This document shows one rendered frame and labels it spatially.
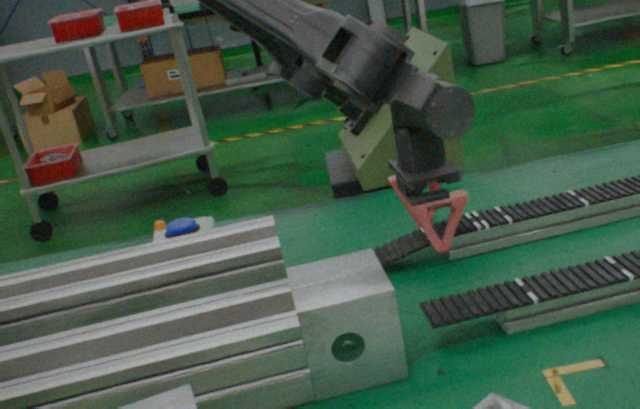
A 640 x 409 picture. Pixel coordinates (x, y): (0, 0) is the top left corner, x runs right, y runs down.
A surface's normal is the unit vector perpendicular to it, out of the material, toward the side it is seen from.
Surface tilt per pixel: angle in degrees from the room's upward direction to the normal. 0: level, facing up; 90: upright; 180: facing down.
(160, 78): 90
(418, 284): 0
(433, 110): 90
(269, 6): 58
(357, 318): 90
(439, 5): 90
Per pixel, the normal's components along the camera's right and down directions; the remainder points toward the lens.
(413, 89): -0.74, -0.44
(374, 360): 0.19, 0.32
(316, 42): -0.33, -0.15
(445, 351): -0.17, -0.92
